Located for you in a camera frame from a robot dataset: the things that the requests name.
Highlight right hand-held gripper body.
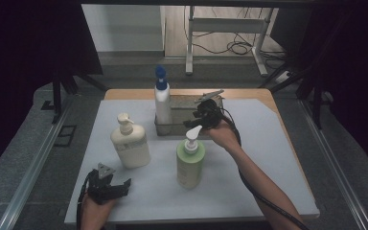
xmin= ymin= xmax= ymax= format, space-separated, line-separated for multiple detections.
xmin=192 ymin=89 xmax=229 ymax=130

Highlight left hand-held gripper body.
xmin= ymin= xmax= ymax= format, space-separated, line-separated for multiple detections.
xmin=86 ymin=162 xmax=127 ymax=205

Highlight grey wire mesh basket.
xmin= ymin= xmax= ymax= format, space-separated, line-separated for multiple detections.
xmin=153 ymin=94 xmax=227 ymax=138

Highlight white bottle with blue pump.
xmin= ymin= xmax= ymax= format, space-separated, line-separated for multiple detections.
xmin=153 ymin=64 xmax=173 ymax=136

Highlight cream ribbed pump bottle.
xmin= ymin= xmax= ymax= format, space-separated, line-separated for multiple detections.
xmin=109 ymin=112 xmax=151 ymax=170

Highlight person's left hand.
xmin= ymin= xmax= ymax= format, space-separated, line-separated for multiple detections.
xmin=80 ymin=195 xmax=118 ymax=230

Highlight person's right hand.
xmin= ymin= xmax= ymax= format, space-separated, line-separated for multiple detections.
xmin=203 ymin=120 xmax=242 ymax=153

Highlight white table mat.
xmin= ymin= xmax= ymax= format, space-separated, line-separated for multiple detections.
xmin=64 ymin=98 xmax=320 ymax=224

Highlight green pump bottle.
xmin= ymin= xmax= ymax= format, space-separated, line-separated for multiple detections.
xmin=175 ymin=125 xmax=206 ymax=190

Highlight black metal stand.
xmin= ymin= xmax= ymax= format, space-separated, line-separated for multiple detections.
xmin=258 ymin=58 xmax=325 ymax=130
xmin=40 ymin=68 xmax=110 ymax=125

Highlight dark curtain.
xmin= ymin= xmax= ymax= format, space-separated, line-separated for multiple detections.
xmin=0 ymin=0 xmax=104 ymax=181
xmin=269 ymin=0 xmax=368 ymax=181

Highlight left hand-held gripper black cable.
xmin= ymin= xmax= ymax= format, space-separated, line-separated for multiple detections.
xmin=76 ymin=170 xmax=94 ymax=230

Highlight black floor cables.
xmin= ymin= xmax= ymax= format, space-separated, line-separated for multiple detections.
xmin=191 ymin=6 xmax=289 ymax=70

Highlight aluminium rail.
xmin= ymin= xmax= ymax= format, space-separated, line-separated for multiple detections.
xmin=0 ymin=95 xmax=75 ymax=230
xmin=298 ymin=99 xmax=368 ymax=230

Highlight white metal desk frame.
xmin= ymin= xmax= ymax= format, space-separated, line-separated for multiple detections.
xmin=185 ymin=5 xmax=274 ymax=78

